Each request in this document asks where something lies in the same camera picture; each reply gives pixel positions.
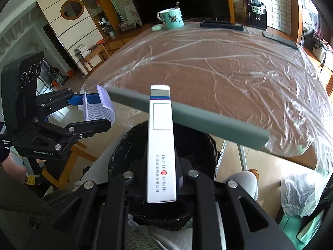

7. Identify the wooden side table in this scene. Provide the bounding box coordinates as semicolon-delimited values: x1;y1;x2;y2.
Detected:
77;45;110;76

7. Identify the black coffee machine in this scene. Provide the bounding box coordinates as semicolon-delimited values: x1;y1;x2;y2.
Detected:
244;0;267;31

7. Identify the white blue medicine box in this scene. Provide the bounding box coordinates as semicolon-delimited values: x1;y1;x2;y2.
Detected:
147;85;177;204

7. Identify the round wooden mirror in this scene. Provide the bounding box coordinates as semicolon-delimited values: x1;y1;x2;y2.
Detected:
60;0;85;20

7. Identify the white earbuds case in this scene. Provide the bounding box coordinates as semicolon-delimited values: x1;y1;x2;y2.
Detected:
151;24;164;32

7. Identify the person's grey-trousered knee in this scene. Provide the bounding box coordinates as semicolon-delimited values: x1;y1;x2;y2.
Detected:
223;171;258;201

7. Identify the person's left hand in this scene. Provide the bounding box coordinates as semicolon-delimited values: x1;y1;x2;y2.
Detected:
2;151;29;183

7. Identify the turquoise butterfly mug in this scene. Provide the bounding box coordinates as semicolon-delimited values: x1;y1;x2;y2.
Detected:
156;8;184;30

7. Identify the black trash bin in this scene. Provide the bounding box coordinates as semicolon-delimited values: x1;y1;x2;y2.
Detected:
108;120;219;231

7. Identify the dark blue phone case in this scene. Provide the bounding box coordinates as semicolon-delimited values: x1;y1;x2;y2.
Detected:
200;20;244;31

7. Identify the black smartphone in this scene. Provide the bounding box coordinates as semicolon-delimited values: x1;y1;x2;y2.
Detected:
262;31;299;50

